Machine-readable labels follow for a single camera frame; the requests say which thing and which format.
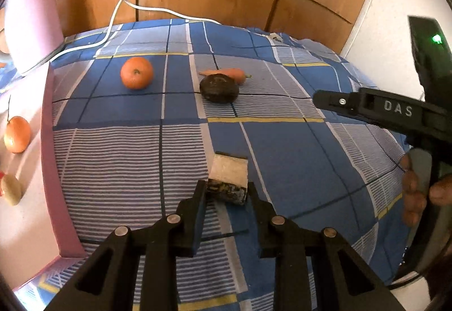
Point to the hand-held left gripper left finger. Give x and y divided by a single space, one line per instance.
200 222

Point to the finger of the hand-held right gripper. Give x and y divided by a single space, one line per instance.
339 101

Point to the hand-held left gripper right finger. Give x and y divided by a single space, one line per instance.
263 230

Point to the pink-edged white tray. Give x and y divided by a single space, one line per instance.
53 155

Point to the tangerine with stem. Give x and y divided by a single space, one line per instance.
17 134

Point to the person's right hand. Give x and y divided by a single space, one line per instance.
413 198

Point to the blue plaid cloth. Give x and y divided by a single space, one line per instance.
300 155

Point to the orange carrot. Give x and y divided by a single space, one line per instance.
233 73

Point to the dark wrinkled avocado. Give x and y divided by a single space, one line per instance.
219 88

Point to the round orange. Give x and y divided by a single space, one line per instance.
137 73

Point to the small yellow potato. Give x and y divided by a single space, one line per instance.
10 190

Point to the pink electric kettle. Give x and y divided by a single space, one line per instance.
31 21

